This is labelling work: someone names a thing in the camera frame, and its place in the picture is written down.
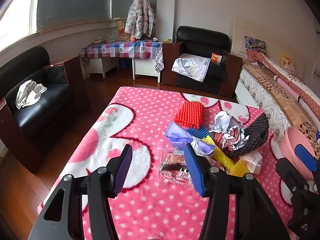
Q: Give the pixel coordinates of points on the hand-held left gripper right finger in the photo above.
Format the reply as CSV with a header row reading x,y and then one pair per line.
x,y
195,170

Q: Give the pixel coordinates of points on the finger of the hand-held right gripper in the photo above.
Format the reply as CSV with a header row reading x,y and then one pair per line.
x,y
303,155
290,172

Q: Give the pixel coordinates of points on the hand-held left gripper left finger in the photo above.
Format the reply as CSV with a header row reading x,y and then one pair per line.
x,y
123,170

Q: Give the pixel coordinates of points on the pink plastic basin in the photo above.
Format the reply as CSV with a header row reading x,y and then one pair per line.
x,y
287,142

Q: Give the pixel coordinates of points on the purple cloth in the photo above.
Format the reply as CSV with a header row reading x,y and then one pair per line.
x,y
178,135

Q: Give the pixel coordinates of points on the red foam net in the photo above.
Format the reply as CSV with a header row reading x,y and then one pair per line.
x,y
188,113

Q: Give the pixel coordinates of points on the clear snack wrapper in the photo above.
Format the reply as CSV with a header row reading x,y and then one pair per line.
x,y
172,165

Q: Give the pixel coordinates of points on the yellow snack wrapper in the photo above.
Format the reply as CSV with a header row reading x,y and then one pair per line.
x,y
222,158

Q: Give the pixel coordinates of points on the blue foam net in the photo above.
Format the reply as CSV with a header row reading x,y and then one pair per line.
x,y
197,132

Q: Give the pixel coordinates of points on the white orange-print wrapper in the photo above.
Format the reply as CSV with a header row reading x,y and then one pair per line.
x,y
252,162

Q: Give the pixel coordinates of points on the black foam net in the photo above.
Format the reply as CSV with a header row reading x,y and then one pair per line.
x,y
257,132

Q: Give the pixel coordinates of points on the brown leaf-pattern blanket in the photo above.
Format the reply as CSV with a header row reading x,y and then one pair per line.
x,y
285,97

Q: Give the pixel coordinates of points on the pink dotted blanket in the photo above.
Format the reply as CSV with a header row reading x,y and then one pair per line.
x,y
155,110

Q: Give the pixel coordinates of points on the bed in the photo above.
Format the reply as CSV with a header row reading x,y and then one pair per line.
x,y
260,92

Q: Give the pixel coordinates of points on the rolled polka dot quilt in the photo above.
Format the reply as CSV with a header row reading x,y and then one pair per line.
x,y
287,77

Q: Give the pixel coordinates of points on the yellow floral pillow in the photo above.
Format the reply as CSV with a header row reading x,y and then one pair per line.
x,y
287,61

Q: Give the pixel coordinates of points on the black armchair with white cloth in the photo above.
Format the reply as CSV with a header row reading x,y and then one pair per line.
x,y
42,120

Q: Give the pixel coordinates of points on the floral pillowcase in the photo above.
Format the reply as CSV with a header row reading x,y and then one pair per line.
x,y
190,67

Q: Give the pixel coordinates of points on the white table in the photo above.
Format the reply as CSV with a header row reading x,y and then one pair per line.
x,y
142,66

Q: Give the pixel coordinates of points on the orange box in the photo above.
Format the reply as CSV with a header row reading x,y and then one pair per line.
x,y
216,57

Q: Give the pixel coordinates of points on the checkered hanging cloth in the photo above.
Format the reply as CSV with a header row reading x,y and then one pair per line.
x,y
159,60

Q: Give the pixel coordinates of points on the colourful cartoon pillow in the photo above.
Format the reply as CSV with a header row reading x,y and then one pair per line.
x,y
255,44

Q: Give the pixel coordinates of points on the white crumpled cloth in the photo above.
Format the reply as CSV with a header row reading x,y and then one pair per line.
x,y
28,92

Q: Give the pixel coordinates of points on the orange fruit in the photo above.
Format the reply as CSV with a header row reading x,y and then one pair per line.
x,y
133,39

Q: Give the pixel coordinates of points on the black armchair with wooden sides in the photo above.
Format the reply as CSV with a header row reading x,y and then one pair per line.
x,y
202,37

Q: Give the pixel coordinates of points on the tan bag with red print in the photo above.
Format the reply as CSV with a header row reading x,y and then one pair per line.
x,y
121,30

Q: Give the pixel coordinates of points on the patterned puffy jacket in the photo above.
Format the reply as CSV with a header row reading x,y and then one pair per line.
x,y
138,15

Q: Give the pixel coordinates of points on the window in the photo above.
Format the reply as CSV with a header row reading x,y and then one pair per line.
x,y
72,2

